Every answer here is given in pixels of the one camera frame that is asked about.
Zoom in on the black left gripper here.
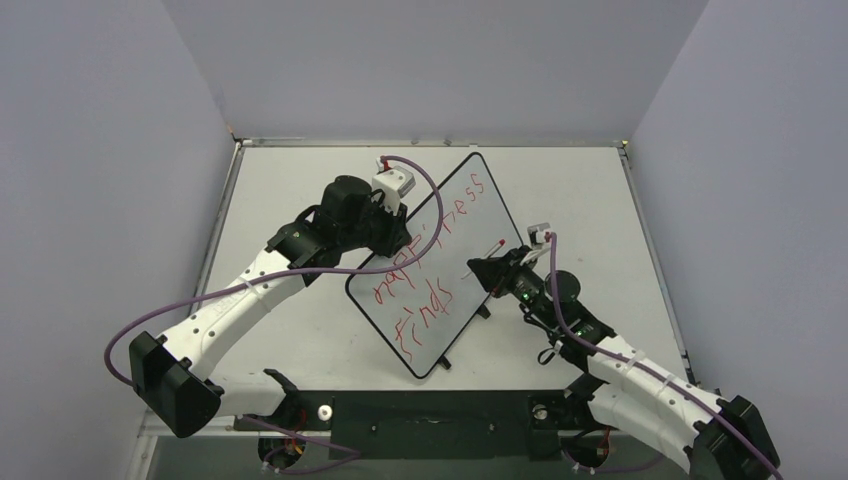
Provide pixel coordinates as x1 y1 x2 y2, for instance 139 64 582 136
340 192 409 259

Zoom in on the white marker pen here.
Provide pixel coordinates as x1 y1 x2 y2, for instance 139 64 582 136
460 238 506 280

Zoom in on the white whiteboard with black frame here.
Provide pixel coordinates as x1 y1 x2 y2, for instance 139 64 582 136
345 153 523 379

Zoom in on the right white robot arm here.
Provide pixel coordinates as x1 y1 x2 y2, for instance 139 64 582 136
467 246 781 479

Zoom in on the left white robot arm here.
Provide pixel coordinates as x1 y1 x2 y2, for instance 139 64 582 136
128 167 415 438

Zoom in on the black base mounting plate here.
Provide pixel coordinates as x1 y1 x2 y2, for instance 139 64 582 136
235 389 606 461

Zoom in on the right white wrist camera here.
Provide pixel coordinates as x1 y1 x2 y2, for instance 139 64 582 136
521 223 553 264

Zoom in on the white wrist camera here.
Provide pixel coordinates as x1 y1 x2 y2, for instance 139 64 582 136
521 223 553 264
371 167 416 216

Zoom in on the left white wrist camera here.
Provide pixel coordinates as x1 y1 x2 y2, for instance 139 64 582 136
371 167 416 216

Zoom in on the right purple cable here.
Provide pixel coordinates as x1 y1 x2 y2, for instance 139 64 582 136
544 231 786 480

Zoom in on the purple cable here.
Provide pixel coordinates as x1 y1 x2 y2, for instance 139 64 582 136
544 231 786 480
104 154 446 476

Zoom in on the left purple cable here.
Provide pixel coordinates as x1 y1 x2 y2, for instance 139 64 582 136
104 154 446 476

